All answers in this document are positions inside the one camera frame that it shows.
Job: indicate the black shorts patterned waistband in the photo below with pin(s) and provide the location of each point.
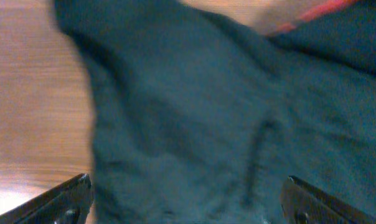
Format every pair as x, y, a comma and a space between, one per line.
199, 119

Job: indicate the red garment in pile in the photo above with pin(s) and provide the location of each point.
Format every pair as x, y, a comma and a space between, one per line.
313, 13

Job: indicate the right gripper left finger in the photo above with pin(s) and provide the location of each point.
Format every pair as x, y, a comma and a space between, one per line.
67, 203

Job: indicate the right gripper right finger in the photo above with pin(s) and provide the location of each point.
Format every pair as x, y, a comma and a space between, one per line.
303, 203

